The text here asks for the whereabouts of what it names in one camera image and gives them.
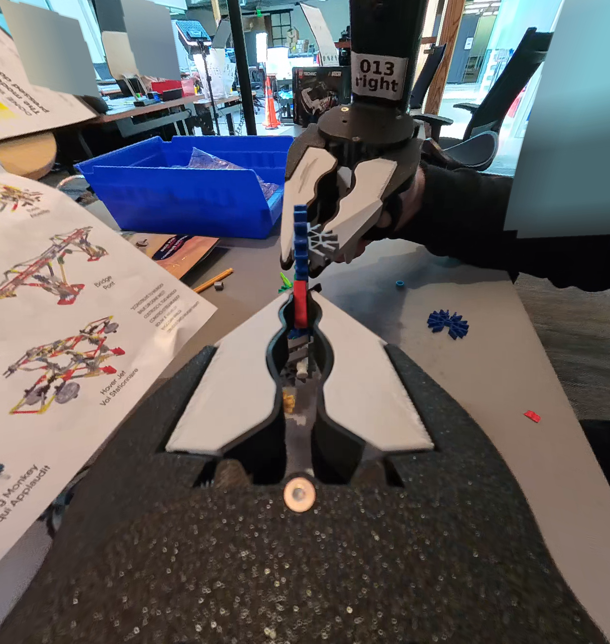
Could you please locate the black toy car box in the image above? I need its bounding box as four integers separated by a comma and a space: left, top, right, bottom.
292, 65, 353, 126

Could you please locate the long yellow rod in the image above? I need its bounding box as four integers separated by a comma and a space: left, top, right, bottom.
193, 268, 234, 293

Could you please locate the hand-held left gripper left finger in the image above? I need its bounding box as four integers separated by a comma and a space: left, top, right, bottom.
164, 293, 292, 458

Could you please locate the black office chair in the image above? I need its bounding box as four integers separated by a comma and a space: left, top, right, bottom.
411, 28, 554, 174

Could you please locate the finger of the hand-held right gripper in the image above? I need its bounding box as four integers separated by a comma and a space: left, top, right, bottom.
279, 146, 339, 271
310, 157, 400, 277

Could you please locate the studio light on tripod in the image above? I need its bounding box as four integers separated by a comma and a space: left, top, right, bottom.
176, 19, 223, 136

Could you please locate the grey snowflake connector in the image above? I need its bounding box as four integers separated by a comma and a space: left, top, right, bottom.
307, 224, 341, 265

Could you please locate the orange traffic cone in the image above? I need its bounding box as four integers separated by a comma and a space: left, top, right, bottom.
262, 75, 282, 129

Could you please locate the black pole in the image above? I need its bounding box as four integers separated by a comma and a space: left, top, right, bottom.
227, 0, 258, 137

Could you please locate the blue plastic bin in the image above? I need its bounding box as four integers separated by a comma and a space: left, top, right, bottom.
74, 135, 296, 239

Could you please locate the person's right forearm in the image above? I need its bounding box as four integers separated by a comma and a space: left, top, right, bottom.
393, 163, 610, 293

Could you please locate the long background work table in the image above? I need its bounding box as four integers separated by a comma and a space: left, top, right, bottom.
91, 91, 258, 137

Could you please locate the round tan wooden disc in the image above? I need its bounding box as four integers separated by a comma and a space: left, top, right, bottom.
0, 132, 58, 179

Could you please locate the clear plastic bag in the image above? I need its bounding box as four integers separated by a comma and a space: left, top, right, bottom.
187, 147, 281, 202

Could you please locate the wooden pillar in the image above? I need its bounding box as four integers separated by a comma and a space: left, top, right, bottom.
426, 0, 464, 116

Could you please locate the multicoloured toy construction model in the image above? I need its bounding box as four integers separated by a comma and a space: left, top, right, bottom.
282, 204, 322, 428

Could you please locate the toy instruction sheet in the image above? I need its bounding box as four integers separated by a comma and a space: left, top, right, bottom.
0, 12, 218, 579

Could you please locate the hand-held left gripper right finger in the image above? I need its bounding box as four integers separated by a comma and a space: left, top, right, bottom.
309, 292, 436, 458

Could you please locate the blue connector pair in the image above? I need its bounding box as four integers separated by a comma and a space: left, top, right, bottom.
427, 309, 470, 340

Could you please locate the red box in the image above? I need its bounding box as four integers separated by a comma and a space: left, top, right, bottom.
150, 79, 195, 101

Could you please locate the person's right hand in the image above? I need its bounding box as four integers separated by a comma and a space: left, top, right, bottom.
335, 166, 427, 264

